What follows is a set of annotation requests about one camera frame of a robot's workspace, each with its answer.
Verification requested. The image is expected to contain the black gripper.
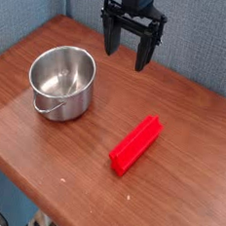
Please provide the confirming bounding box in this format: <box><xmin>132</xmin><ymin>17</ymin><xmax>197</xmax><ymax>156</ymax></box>
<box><xmin>101</xmin><ymin>0</ymin><xmax>168</xmax><ymax>71</ymax></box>

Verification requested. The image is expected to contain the red plastic block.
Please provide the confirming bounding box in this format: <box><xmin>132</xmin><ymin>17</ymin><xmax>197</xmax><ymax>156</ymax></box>
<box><xmin>109</xmin><ymin>115</ymin><xmax>164</xmax><ymax>176</ymax></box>

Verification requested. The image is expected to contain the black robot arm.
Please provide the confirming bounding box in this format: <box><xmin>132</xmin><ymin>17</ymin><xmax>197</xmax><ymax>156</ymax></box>
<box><xmin>101</xmin><ymin>0</ymin><xmax>168</xmax><ymax>71</ymax></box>

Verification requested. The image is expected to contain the white object under table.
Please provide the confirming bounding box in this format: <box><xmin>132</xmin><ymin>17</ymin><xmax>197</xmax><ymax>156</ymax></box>
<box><xmin>26</xmin><ymin>210</ymin><xmax>57</xmax><ymax>226</ymax></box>

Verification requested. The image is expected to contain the metal pot with handle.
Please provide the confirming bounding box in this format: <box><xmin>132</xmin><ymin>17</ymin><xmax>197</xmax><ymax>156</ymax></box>
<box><xmin>28</xmin><ymin>46</ymin><xmax>96</xmax><ymax>122</ymax></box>

